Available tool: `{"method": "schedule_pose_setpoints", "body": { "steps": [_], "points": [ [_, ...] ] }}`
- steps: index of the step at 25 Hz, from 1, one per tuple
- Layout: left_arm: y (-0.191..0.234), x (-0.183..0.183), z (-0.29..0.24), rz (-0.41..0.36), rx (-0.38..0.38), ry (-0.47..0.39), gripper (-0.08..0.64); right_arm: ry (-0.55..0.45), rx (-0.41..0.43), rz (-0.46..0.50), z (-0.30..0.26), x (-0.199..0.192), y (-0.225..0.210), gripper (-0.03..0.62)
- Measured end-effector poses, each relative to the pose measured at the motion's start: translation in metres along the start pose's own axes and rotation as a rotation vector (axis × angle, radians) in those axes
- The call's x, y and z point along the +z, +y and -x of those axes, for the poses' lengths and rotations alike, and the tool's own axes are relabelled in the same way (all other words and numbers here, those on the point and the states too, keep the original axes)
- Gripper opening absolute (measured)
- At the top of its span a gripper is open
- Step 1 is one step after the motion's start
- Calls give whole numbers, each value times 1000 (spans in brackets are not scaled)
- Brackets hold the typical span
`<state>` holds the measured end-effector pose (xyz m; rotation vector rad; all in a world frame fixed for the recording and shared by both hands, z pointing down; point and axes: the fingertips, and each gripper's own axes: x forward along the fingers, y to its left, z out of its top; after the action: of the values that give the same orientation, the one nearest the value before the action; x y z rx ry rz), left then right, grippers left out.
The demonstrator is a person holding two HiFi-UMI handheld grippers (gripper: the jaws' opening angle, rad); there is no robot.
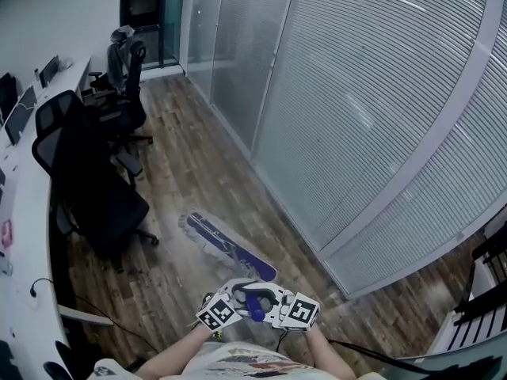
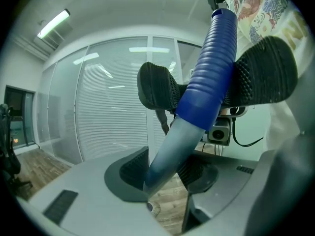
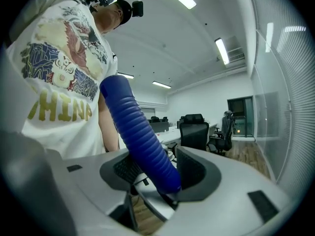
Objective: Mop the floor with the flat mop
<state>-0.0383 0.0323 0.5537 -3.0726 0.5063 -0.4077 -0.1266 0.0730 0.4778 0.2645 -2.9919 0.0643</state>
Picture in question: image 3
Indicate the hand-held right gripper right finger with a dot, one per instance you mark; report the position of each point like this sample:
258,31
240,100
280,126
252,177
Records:
221,200

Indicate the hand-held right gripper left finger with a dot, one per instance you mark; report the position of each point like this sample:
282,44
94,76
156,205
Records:
93,181

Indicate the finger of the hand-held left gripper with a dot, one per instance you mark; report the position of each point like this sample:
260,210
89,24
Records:
168,152

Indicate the person's left forearm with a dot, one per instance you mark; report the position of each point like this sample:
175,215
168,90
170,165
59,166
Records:
108,126

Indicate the white desk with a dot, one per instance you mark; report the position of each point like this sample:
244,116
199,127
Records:
169,136

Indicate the black mesh office chair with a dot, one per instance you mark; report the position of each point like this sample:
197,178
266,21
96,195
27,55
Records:
194,136

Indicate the white printed t-shirt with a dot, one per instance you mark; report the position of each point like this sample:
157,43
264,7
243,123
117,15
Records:
61,134

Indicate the tall black office chair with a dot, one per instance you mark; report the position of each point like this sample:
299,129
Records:
225,136

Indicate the grey jacket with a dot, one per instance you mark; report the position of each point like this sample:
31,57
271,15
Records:
228,114

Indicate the dark glass door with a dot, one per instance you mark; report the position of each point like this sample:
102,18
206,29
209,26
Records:
240,117

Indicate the glass partition with blinds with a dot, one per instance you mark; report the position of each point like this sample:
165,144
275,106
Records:
290,95

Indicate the person's head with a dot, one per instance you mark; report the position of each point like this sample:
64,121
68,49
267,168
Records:
110,18

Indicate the black head camera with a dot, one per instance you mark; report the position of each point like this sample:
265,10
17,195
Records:
137,8

